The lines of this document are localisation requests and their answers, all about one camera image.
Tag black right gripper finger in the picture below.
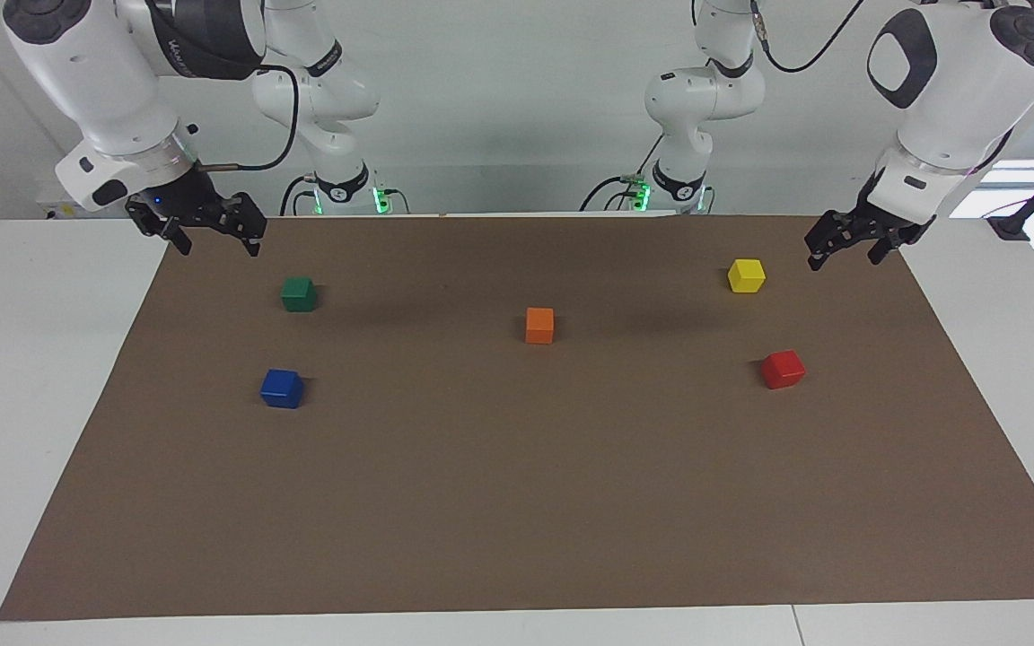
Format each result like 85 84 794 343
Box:
222 191 267 259
126 198 194 258

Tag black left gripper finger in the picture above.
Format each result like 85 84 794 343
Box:
866 228 918 266
805 210 860 273

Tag red wooden block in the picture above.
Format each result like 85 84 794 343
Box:
760 349 807 390

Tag green wooden block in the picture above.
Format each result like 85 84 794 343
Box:
281 276 319 313

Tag yellow wooden block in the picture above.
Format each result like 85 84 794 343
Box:
727 258 767 294

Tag blue wooden block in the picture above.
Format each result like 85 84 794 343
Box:
259 369 305 410

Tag brown paper table mat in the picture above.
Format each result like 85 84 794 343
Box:
0 214 1034 622

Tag black right arm base cables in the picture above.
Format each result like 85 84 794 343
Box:
280 173 410 217

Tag black arm base cables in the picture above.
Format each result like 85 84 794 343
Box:
280 173 410 217
579 133 666 214

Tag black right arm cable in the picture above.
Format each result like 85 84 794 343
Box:
198 65 302 172

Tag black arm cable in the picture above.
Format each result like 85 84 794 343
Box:
749 0 868 75
198 65 302 172

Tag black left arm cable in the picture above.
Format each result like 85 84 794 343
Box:
749 0 868 75

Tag black left arm base cables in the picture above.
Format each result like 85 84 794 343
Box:
579 133 666 214

